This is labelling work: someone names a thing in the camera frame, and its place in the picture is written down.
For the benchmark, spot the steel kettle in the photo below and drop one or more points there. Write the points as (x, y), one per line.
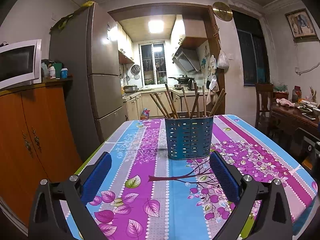
(192, 84)

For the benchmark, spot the clear plastic bottle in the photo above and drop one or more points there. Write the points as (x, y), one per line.
(44, 71)

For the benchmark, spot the blue perforated utensil holder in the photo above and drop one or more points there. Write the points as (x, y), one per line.
(188, 137)

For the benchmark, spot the barred kitchen window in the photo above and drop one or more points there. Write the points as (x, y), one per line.
(153, 63)

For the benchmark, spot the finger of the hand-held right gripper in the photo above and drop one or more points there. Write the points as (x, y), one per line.
(310, 150)

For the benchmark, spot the red lid glass jar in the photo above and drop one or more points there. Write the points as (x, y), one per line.
(296, 94)

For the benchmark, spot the white medicine bottle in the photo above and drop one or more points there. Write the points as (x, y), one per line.
(52, 72)

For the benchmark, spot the plate of green vegetables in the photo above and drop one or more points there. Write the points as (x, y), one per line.
(305, 109)

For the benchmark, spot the dark wooden dining table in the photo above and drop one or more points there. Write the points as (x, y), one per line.
(287, 116)

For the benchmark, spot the purple floral striped tablecloth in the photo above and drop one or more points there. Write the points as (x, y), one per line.
(155, 160)

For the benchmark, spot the white bowl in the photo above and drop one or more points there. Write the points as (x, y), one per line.
(316, 111)

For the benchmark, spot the beige hanging bags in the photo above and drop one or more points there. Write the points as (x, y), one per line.
(212, 85)

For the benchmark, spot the green plastic bag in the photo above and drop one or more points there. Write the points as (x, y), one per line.
(280, 88)

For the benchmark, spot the narrow kitchen wall cabinet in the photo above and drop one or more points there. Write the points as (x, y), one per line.
(125, 50)

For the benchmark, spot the gold wall clock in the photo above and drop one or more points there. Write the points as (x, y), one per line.
(222, 11)

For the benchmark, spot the silver refrigerator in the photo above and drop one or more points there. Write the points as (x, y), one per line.
(102, 67)

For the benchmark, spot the steel range hood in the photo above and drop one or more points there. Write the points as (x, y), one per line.
(187, 60)

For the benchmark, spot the yellow plastic bag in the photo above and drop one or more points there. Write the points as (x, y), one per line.
(88, 4)

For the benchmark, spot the green box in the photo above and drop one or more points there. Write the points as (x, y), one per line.
(58, 70)

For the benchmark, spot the green patterned cloth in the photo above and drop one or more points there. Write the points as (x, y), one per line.
(62, 22)

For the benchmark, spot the white microwave oven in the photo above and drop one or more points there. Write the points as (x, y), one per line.
(17, 63)

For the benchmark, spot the orange wooden cabinet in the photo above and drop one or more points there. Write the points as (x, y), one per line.
(37, 142)

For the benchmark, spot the kitchen ceiling light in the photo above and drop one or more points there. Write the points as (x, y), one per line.
(156, 26)

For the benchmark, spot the blue and white jar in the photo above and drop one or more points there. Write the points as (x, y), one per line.
(64, 73)

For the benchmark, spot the smartphone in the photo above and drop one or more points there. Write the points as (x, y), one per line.
(308, 116)

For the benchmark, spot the wooden door frame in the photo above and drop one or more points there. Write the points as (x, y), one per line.
(217, 55)

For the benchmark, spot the dark window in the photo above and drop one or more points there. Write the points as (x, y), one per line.
(251, 52)

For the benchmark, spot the wooden chair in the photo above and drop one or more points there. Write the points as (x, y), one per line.
(264, 100)

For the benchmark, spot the framed elephant picture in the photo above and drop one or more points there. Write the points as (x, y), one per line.
(302, 24)

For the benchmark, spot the wide kitchen wall cabinet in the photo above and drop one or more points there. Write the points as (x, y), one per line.
(190, 31)

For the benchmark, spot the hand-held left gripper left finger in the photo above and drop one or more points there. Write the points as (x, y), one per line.
(97, 177)

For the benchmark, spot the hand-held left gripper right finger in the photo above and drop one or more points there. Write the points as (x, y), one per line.
(223, 177)

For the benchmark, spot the cup of chopsticks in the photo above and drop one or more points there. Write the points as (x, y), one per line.
(312, 95)

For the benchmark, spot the pink cloth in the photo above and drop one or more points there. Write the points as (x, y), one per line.
(285, 102)

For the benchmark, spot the beige kitchen base cabinets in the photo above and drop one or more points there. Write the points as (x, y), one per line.
(142, 105)

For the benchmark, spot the black wok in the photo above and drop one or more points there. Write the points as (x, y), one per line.
(182, 79)

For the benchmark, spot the white plastic bag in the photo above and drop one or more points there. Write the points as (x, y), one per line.
(223, 60)

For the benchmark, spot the plastic oil bottles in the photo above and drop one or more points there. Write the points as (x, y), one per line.
(145, 115)

